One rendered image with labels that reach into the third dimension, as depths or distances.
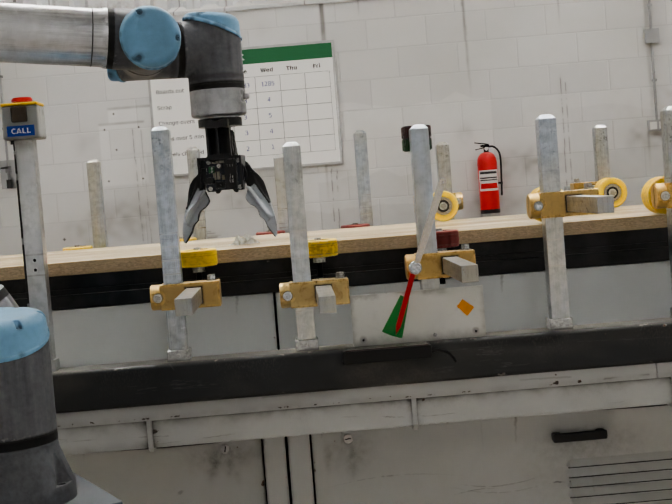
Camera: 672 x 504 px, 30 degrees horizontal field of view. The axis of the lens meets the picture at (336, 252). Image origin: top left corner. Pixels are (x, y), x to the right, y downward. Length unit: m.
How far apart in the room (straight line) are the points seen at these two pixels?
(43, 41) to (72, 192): 8.03
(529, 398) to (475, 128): 7.16
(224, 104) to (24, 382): 0.55
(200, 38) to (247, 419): 0.83
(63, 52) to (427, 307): 0.94
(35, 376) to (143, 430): 0.74
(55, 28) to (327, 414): 1.01
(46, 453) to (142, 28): 0.62
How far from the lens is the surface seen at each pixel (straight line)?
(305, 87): 9.60
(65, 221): 9.89
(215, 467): 2.75
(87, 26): 1.87
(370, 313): 2.44
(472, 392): 2.51
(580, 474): 2.82
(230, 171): 2.00
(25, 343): 1.80
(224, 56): 2.02
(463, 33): 9.66
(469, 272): 2.19
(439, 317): 2.45
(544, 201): 2.47
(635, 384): 2.58
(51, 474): 1.83
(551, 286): 2.49
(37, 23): 1.87
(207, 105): 2.02
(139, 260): 2.66
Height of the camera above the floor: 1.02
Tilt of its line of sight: 3 degrees down
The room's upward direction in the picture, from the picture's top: 4 degrees counter-clockwise
